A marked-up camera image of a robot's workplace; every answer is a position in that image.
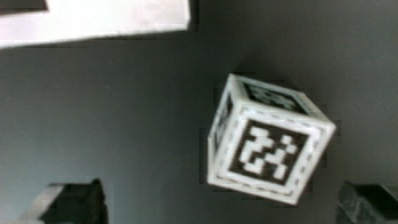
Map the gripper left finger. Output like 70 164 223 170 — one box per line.
17 179 109 224

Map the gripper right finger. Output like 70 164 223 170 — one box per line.
335 181 398 224

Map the white tagged cube near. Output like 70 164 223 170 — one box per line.
207 74 337 205

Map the white marker sheet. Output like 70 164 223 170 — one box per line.
0 0 191 49

